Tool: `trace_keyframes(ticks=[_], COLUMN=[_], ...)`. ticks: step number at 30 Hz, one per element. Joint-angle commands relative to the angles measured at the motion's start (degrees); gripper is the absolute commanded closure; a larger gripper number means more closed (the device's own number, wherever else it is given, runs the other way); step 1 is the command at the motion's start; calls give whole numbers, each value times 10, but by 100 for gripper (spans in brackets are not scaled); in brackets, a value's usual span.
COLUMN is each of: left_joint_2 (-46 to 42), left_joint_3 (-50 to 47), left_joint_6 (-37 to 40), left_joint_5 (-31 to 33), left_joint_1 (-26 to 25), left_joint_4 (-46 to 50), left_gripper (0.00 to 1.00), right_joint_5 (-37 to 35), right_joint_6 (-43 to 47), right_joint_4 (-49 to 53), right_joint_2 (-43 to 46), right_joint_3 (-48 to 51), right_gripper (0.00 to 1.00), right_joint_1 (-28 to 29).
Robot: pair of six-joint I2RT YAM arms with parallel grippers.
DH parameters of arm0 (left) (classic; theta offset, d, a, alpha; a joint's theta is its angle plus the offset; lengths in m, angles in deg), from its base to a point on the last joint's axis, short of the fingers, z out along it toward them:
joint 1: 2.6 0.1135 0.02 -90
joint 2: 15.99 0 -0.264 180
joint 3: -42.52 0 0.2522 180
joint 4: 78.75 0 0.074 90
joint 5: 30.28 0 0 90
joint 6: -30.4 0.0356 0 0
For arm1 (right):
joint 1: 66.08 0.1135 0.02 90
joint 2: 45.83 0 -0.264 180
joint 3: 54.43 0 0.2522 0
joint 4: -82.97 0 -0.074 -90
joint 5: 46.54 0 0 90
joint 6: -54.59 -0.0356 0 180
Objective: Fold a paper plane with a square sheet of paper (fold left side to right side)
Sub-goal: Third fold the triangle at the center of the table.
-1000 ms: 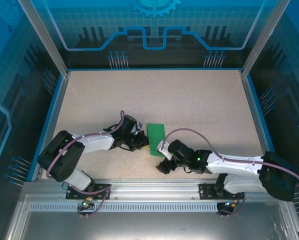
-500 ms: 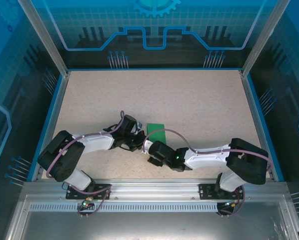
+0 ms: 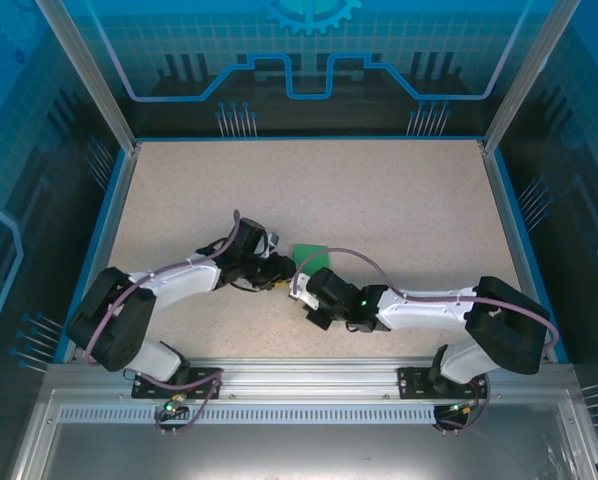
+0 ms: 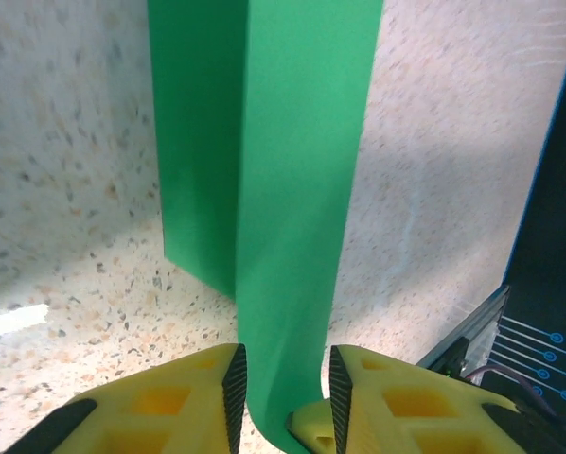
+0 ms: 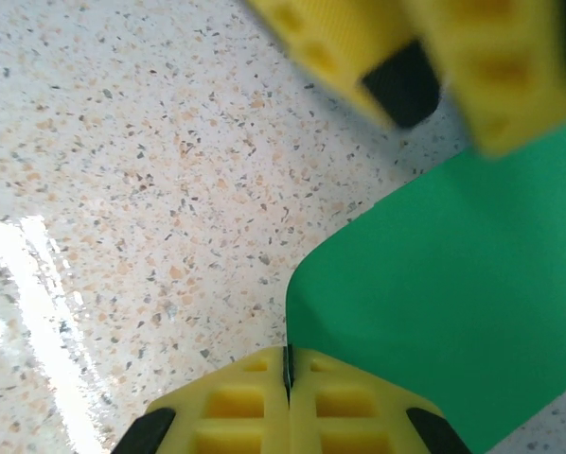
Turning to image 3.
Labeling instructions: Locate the green paper sheet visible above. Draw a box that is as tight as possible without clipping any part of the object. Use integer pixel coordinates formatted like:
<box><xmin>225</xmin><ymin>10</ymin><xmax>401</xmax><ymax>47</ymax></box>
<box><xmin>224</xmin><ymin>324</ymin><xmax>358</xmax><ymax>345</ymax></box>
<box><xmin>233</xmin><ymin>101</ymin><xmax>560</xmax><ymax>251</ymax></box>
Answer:
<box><xmin>291</xmin><ymin>243</ymin><xmax>331</xmax><ymax>275</ymax></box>

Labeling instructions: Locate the grey metal tray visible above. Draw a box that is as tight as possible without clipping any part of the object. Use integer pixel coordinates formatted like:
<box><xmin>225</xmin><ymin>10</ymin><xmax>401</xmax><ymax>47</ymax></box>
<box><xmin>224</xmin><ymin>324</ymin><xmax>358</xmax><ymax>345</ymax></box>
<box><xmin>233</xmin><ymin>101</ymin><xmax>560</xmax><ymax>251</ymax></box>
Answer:
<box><xmin>6</xmin><ymin>389</ymin><xmax>598</xmax><ymax>480</ymax></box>

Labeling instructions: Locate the slotted grey cable duct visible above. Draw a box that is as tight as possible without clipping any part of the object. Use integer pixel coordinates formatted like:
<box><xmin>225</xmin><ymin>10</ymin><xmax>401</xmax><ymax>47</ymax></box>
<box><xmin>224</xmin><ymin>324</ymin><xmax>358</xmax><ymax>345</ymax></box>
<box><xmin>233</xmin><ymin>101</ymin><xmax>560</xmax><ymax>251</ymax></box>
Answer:
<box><xmin>57</xmin><ymin>405</ymin><xmax>483</xmax><ymax>422</ymax></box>

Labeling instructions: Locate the aluminium side rail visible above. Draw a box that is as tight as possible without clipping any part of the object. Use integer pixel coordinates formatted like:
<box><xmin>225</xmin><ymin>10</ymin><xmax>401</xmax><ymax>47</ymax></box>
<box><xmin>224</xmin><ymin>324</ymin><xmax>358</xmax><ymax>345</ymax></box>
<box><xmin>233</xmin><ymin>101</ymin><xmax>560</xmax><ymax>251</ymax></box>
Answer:
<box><xmin>61</xmin><ymin>142</ymin><xmax>143</xmax><ymax>365</ymax></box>

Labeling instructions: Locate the aluminium frame post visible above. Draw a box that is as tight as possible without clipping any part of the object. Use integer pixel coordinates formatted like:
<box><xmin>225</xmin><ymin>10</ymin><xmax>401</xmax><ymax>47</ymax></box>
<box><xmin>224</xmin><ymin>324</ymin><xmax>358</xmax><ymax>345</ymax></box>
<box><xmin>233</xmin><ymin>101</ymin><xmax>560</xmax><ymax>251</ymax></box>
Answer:
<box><xmin>33</xmin><ymin>0</ymin><xmax>140</xmax><ymax>154</ymax></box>
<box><xmin>481</xmin><ymin>0</ymin><xmax>583</xmax><ymax>154</ymax></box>

